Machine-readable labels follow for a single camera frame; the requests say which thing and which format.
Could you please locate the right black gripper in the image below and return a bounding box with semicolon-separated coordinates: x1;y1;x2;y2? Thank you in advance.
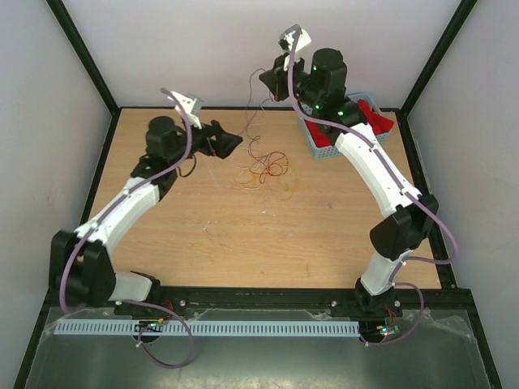
260;49;324;109

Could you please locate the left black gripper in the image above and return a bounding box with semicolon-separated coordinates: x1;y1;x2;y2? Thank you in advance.
169;114;242;167

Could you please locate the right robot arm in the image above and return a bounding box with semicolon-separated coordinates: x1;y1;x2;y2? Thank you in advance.
259;48;439;315

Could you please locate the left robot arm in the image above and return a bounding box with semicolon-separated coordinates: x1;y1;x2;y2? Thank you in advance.
49;116;242;314

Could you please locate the white zip tie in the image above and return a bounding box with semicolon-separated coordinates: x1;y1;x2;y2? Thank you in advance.
207;165;221;190

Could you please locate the light blue plastic basket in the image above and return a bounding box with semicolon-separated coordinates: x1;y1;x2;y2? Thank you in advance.
298;92;391;161

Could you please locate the red cloth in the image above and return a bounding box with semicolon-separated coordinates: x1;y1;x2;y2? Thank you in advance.
304;99;394;148

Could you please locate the left green circuit board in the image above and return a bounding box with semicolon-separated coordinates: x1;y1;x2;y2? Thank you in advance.
133;320;164;334

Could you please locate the green circuit board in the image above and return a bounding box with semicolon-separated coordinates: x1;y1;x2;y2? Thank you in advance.
133;320;164;334
376;324;400;337

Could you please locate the right green circuit board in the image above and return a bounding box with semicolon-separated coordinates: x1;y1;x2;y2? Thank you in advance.
376;324;400;337

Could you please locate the white wire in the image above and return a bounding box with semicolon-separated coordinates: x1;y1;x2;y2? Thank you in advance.
237;157;264;190

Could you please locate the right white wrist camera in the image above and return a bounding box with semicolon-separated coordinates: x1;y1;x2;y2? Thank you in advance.
278;24;312;62

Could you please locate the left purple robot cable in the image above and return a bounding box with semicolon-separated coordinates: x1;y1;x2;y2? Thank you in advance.
59;87;196;368

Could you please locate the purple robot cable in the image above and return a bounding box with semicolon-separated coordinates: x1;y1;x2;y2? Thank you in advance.
59;87;196;368
285;32;460;348

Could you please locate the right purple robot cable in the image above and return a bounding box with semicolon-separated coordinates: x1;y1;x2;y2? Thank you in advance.
285;32;460;348

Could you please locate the black aluminium frame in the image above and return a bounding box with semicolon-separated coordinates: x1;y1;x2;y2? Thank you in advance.
11;0;504;389

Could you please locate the light blue slotted cable duct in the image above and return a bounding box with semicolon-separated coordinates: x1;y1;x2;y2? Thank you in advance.
53;319;358;338

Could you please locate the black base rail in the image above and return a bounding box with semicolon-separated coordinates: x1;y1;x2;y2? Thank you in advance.
42;285;475;319

